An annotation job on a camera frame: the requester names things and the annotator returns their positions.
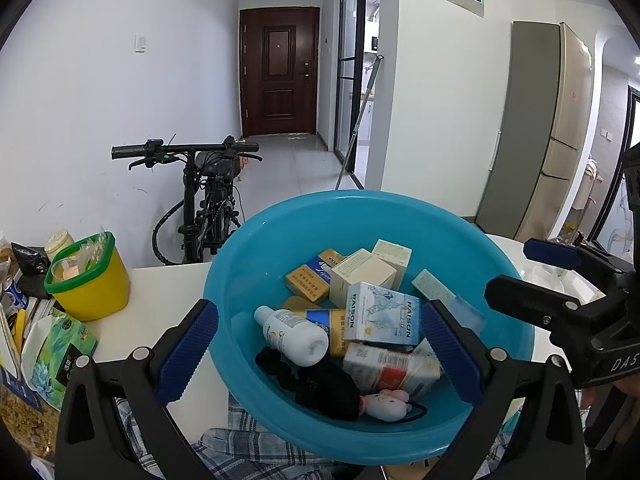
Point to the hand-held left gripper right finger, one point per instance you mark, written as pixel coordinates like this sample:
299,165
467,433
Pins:
450,350

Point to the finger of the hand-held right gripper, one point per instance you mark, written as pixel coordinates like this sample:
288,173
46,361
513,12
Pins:
550,252
530,300

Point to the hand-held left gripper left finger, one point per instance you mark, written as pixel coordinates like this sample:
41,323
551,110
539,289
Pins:
187,355

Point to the blue white box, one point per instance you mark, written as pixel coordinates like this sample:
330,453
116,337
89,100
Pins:
382,312

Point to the blue plastic basin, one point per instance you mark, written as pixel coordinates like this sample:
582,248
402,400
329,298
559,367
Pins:
240,280

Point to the person's right hand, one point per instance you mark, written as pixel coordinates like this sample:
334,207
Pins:
631,410

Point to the clear plastic container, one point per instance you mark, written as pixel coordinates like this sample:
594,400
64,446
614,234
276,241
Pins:
550,277

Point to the white red box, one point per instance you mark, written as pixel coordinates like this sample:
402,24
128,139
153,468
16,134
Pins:
385,367

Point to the pale green flat box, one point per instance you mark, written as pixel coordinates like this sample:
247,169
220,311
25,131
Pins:
431,285

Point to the pink plush toy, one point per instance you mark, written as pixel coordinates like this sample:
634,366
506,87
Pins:
387,405

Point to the black scrunchie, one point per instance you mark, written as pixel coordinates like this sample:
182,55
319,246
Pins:
272,367

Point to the blue plaid shirt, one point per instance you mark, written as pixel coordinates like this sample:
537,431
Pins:
235,445

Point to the white plastic bottle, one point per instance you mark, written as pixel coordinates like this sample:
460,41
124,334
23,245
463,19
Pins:
295,335

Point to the small cream box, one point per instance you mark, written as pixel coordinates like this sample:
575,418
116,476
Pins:
395,255

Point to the yellow bin with green rim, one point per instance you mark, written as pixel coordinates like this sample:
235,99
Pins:
97,290

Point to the orange blue box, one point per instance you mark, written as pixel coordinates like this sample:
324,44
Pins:
334,327

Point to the large cream box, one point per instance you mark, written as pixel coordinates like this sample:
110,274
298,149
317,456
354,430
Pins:
357,272

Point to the beige refrigerator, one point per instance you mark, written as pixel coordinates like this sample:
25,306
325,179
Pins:
535,130

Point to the black cloth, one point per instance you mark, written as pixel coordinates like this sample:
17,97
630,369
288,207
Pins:
330,392

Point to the green tissue pack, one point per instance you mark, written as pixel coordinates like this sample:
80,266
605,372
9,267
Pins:
60,350

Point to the yellow box with blue label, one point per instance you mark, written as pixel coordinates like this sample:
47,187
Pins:
311,275

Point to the black bicycle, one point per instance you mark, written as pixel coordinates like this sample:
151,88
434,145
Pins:
210,195

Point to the white jar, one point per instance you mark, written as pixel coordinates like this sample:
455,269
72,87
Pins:
59,242

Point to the cereal bag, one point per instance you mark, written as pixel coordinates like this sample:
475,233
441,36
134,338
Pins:
20,410

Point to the black packet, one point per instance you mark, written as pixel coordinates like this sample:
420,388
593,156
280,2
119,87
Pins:
31,259

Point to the brown entrance door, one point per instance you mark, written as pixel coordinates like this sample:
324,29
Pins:
279,70

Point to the white wall switch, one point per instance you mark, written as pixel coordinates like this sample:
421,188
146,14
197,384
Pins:
140,43

